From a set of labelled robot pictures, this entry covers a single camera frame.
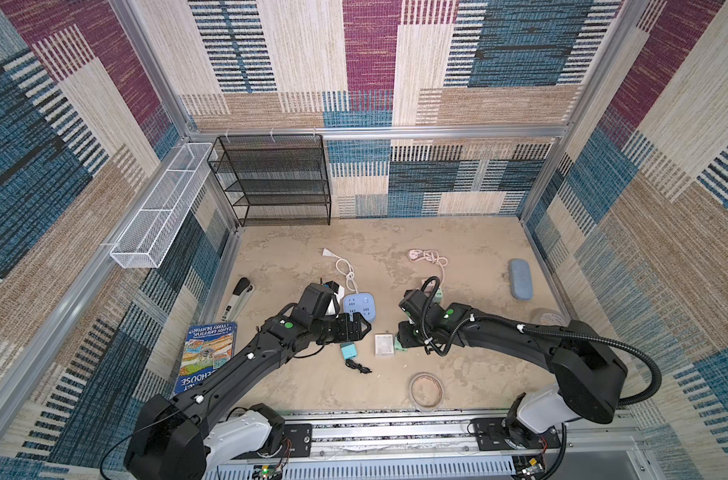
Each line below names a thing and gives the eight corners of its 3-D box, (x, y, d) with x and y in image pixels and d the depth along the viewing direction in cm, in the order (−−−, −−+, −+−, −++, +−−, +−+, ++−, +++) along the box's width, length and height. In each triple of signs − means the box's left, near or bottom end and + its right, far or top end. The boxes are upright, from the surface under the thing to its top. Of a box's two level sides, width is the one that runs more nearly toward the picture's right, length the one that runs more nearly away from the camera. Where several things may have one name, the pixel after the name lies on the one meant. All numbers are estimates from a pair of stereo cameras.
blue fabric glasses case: (510, 297, 101) (513, 292, 98) (510, 262, 110) (513, 257, 107) (529, 301, 100) (533, 296, 97) (527, 266, 109) (530, 261, 106)
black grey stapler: (222, 321, 96) (216, 313, 92) (246, 284, 105) (241, 276, 101) (232, 324, 96) (226, 316, 92) (255, 287, 104) (251, 278, 100)
